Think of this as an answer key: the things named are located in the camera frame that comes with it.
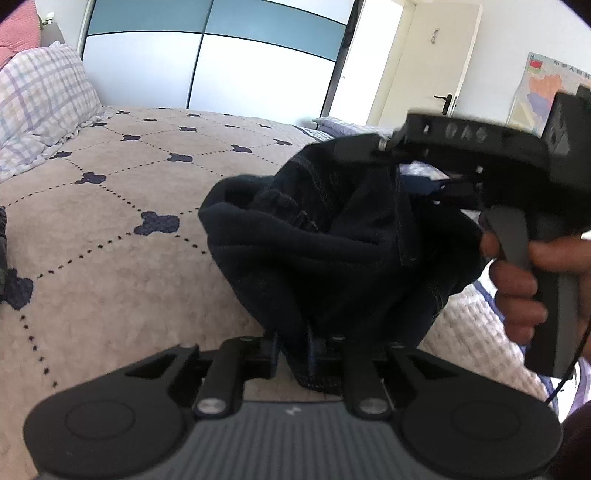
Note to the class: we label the white door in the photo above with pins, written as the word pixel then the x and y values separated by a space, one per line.
pixel 429 60

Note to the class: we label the pink quilt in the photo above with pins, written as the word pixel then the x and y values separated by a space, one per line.
pixel 14 32

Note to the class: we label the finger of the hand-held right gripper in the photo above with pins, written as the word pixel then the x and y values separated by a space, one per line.
pixel 422 184
pixel 360 146

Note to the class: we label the white purple cloth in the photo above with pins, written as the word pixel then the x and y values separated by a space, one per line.
pixel 584 392

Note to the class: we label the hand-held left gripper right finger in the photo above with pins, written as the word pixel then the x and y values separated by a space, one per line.
pixel 316 351

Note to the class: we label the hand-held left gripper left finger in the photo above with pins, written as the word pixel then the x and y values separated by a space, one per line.
pixel 264 356

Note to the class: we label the beige printed bear blanket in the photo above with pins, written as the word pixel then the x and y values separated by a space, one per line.
pixel 115 194

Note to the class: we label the dark blue jeans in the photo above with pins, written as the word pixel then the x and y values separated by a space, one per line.
pixel 323 254

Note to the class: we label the plaid pillow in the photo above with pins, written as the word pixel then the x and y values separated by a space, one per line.
pixel 41 97

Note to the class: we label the person's dark clothing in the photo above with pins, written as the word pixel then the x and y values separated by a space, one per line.
pixel 577 443

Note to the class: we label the white teal sliding wardrobe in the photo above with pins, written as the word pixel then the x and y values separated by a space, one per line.
pixel 207 69

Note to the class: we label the person's right hand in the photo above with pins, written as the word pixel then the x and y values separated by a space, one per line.
pixel 512 286

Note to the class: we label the dark cloth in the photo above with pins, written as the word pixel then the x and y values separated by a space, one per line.
pixel 2 240

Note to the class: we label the colourful wall map poster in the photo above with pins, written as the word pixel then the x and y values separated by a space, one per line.
pixel 531 92

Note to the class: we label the door hook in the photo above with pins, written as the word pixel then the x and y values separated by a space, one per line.
pixel 435 36

